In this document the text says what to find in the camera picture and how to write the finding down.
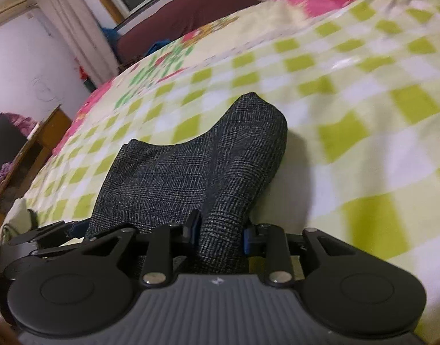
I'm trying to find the black television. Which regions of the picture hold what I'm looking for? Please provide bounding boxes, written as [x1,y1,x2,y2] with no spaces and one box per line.
[0,114,27,170]

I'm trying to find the folded beige garment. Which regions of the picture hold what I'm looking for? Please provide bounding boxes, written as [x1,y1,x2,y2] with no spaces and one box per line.
[0,198,38,244]

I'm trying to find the left beige curtain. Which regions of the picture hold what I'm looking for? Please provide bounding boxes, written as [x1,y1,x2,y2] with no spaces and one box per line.
[35,0,119,87]

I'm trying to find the green checked plastic sheet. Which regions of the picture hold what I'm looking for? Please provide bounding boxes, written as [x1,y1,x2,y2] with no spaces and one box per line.
[25,0,440,340]

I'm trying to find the maroon sofa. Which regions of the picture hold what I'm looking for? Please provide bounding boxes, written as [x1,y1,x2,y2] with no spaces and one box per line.
[116,0,258,64]

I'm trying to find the floral pink yellow bedspread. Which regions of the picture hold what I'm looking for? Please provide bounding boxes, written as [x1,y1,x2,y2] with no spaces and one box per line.
[51,0,393,158]

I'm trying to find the dark grey checked pants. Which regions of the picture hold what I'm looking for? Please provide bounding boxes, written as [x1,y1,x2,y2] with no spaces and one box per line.
[86,93,288,274]

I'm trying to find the pink floral cloth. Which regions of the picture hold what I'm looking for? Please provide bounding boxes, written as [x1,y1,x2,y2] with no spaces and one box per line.
[0,113,37,182]

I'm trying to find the wooden side cabinet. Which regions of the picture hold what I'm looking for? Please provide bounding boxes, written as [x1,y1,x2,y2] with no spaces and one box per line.
[0,105,71,227]

